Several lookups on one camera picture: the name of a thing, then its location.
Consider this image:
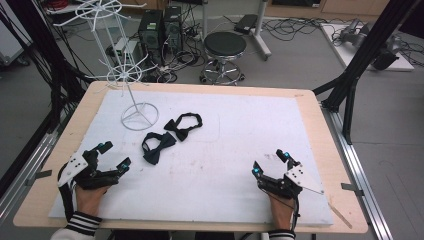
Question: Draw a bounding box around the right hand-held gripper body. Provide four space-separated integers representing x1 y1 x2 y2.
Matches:
258 163 325 201

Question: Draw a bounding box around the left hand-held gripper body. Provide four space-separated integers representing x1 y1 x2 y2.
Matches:
57 149 121 191

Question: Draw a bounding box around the dark navy bow tie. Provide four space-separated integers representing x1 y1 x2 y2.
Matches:
141 131 177 166

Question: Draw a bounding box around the white wire rack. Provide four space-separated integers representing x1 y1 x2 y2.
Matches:
46 0 160 132

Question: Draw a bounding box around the black bow tie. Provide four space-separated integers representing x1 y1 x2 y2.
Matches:
163 112 204 142

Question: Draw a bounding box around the person's left hand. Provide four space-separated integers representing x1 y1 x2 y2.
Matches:
74 184 112 218

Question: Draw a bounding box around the person's right hand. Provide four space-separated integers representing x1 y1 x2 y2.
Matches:
267 193 296 232

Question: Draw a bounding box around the white device box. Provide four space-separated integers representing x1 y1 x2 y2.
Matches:
114 37 142 65

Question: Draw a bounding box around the white floor platform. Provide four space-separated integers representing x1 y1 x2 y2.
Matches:
320 22 416 73

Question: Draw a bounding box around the black computer tower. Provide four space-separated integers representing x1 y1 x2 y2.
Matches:
137 9 165 65
162 5 184 52

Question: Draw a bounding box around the black round stool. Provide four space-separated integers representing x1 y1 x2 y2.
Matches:
199 31 248 86

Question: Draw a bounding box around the black flat adapter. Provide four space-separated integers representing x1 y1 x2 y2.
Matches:
233 13 259 35

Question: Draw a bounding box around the wooden cabinet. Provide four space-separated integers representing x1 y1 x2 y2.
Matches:
265 0 392 22

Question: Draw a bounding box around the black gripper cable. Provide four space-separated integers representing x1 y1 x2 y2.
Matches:
290 195 302 232
57 163 77 223

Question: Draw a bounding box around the aluminium rail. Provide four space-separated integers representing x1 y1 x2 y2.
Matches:
0 128 66 223
320 102 395 240

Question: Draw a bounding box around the tangle of computer cables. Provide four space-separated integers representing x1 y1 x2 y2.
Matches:
143 29 205 84

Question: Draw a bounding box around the black metal frame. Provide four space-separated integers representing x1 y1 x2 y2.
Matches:
0 0 95 134
312 0 422 145

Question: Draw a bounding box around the tangle of floor cables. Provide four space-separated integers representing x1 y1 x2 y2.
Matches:
260 15 335 43

